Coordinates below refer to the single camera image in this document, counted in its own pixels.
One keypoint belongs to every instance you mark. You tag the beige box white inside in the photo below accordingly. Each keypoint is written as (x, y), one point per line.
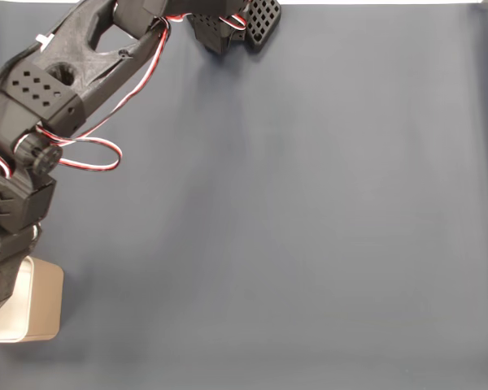
(46, 300)

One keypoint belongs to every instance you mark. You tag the white padding material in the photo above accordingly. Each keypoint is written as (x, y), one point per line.
(14, 321)

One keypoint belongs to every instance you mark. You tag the white zip tie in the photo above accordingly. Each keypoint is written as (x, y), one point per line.
(44, 42)

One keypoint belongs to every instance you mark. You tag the dark blue-grey table mat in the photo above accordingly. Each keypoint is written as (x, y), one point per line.
(309, 203)

